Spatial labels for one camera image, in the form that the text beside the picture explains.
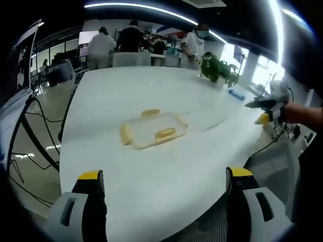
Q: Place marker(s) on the blue flat item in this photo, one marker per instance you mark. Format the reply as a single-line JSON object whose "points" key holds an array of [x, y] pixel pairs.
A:
{"points": [[236, 93]]}

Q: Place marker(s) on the green potted plant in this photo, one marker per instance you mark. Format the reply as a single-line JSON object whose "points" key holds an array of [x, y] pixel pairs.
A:
{"points": [[217, 68]]}

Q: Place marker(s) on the grey mesh office chair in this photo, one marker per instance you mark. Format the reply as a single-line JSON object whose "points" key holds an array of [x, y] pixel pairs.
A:
{"points": [[275, 171]]}

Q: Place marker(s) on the white board panel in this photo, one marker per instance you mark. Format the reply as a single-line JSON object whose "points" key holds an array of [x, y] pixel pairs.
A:
{"points": [[27, 55]]}

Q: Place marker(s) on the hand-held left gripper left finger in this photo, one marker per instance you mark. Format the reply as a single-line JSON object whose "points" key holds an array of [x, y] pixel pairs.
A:
{"points": [[75, 209]]}

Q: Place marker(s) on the wall screen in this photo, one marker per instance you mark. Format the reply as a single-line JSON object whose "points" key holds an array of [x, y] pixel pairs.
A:
{"points": [[88, 37]]}

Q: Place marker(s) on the clear lid with yellow buckles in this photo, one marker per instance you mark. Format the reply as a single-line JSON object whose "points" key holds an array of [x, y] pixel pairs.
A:
{"points": [[154, 129]]}

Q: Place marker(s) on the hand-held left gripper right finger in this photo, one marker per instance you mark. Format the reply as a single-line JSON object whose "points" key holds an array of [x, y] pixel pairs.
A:
{"points": [[242, 201]]}

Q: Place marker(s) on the ceiling light strip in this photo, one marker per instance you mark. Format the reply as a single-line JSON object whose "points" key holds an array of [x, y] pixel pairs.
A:
{"points": [[156, 15]]}

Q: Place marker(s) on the white chair back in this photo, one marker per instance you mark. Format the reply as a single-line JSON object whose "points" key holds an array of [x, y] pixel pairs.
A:
{"points": [[131, 60]]}

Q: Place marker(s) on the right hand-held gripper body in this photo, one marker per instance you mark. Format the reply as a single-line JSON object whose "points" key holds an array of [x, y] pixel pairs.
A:
{"points": [[278, 90]]}

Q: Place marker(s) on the person's dark clothing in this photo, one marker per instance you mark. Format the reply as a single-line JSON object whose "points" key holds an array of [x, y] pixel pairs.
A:
{"points": [[313, 176]]}

